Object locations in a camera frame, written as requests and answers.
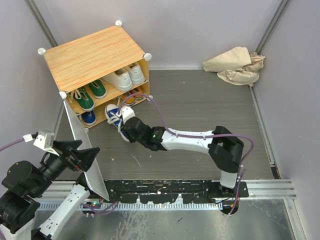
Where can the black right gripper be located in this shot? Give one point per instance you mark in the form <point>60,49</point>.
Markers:
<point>130,138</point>

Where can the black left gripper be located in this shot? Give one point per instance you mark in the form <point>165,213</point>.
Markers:
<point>84,158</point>

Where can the orange sneaker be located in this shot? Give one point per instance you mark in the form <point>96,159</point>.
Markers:
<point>126,99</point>
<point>138,93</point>

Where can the white cabinet door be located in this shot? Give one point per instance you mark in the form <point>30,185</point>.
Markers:
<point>93,176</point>

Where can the blue sneaker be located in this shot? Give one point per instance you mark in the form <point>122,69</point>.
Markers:
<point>88,118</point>
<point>115,120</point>

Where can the green sneaker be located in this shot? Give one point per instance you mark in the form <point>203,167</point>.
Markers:
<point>97,88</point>
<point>81,96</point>

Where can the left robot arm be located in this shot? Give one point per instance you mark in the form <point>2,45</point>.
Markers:
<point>26,183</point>

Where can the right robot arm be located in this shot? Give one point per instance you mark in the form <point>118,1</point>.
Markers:
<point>225,149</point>

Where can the white shoe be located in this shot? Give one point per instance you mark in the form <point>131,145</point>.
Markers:
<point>120,79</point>
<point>135,73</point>

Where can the wooden shoe cabinet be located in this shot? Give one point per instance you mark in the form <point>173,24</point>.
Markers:
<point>77,63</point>

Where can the beige cloth bag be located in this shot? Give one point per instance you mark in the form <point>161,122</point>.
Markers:
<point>237,66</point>

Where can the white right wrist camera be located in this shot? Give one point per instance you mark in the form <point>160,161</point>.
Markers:
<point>126,113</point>

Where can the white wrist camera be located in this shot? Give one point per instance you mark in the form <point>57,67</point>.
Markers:
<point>126,113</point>
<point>43,140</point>

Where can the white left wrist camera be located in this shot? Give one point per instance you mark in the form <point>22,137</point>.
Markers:
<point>43,140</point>

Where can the grey cable duct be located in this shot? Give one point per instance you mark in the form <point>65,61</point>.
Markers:
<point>176,206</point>

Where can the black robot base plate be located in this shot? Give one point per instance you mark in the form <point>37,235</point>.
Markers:
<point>168,191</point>

